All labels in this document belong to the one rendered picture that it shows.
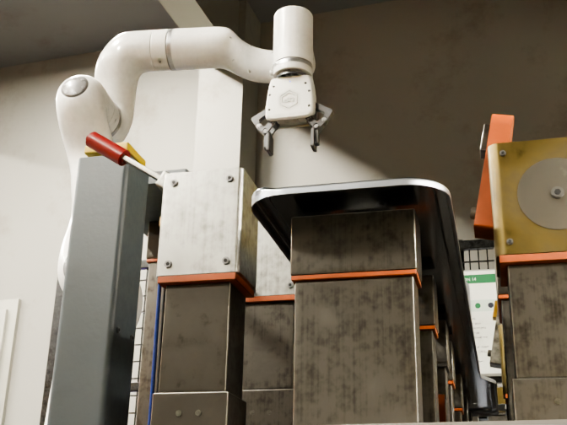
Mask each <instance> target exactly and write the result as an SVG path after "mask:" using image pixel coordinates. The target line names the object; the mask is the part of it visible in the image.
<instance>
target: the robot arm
mask: <svg viewBox="0 0 567 425"><path fill-rule="evenodd" d="M209 68H222V69H225V70H228V71H230V72H232V73H234V74H235V75H237V76H240V77H242V78H245V79H247V80H250V81H253V82H258V83H270V85H269V89H268V94H267V105H266V109H265V110H263V111H262V112H260V113H259V114H257V115H255V116H253V117H252V118H251V120H252V122H253V123H254V125H255V127H256V129H257V130H258V131H259V132H260V133H261V134H262V135H263V136H264V150H265V151H267V153H268V155H269V156H273V137H272V135H273V134H274V133H275V132H276V131H277V129H286V128H295V127H303V126H310V127H311V130H310V146H311V148H312V150H313V152H317V146H320V133H321V130H322V129H323V128H324V127H325V126H326V125H327V124H328V122H329V121H330V119H331V118H332V116H333V111H332V109H330V108H327V107H326V106H324V105H320V104H318V103H316V90H315V85H314V81H313V73H314V71H315V68H316V61H315V56H314V52H313V16H312V13H311V12H310V11H309V10H308V9H306V8H303V7H300V6H287V7H284V8H281V9H279V10H278V11H277V12H276V13H275V15H274V27H273V51H269V50H263V49H260V48H257V47H255V46H251V45H249V44H247V43H246V42H244V41H243V40H242V39H241V38H240V37H239V36H238V35H237V34H236V33H235V32H234V31H232V30H230V29H228V28H225V27H202V28H182V29H165V30H137V31H129V32H125V33H122V34H119V35H117V36H116V37H114V38H113V39H112V40H111V41H110V42H109V43H108V44H107V45H106V46H105V48H104V50H103V51H102V52H101V53H100V56H99V58H98V61H97V63H96V67H95V72H94V78H92V77H90V76H87V75H76V76H73V77H71V78H69V79H67V80H66V81H64V82H63V83H62V84H61V86H60V87H59V89H58V91H57V97H56V109H57V119H58V124H59V128H60V131H61V134H62V140H63V143H64V146H65V149H66V153H67V159H68V163H69V168H70V175H71V192H72V211H71V218H70V221H69V225H68V227H67V232H66V234H65V236H64V239H63V242H62V247H61V250H60V254H59V258H58V266H57V275H58V281H59V283H60V286H61V289H62V291H63V285H64V278H65V271H66V264H67V257H68V243H69V236H70V229H71V222H72V215H73V202H74V194H75V187H76V180H77V173H78V160H79V159H80V158H87V157H88V156H87V155H86V154H85V153H84V149H85V146H86V143H85V142H86V137H87V136H88V135H89V134H90V133H91V132H98V133H99V134H100V135H102V136H104V137H106V138H108V139H110V140H111V141H112V142H114V143H122V142H123V141H124V140H125V138H126V137H127V134H128V133H129V131H130V128H131V126H132V121H133V116H134V110H135V101H136V93H137V87H138V80H139V78H140V76H141V75H142V74H144V73H151V72H167V71H183V70H197V69H209ZM317 111H318V112H320V113H322V114H324V116H323V117H322V118H321V119H320V120H319V121H317ZM264 119H267V121H269V122H268V123H267V125H266V126H265V127H264V126H263V125H262V124H261V121H263V120H264Z"/></svg>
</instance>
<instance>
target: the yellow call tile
mask: <svg viewBox="0 0 567 425"><path fill-rule="evenodd" d="M116 144H118V145H120V146H122V147H123V148H125V149H127V150H128V151H129V152H130V155H131V156H132V157H133V158H134V159H135V160H136V161H137V162H139V163H140V164H142V165H144V166H145V164H146V161H145V160H144V159H143V157H142V156H141V155H140V154H139V153H138V152H137V151H136V150H135V149H134V148H133V147H132V145H131V144H130V143H128V142H124V143H116ZM84 153H85V154H86V155H87V156H88V157H95V156H103V155H101V154H99V153H97V152H95V151H94V150H93V149H91V148H89V147H87V146H85V149H84Z"/></svg>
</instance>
